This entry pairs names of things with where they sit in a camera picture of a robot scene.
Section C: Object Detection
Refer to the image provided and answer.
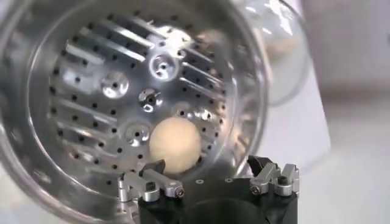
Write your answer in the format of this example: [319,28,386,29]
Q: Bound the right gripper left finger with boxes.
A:
[117,158,186,203]

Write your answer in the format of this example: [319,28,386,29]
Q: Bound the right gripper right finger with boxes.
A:
[247,155,300,197]

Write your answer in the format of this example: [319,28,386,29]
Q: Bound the white steamed baozi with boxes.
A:
[148,117,202,175]

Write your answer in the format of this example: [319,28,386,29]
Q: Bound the glass lid with beige handle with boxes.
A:
[237,0,310,107]

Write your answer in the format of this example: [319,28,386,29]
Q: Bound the stainless steel steamer basket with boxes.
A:
[0,0,269,224]

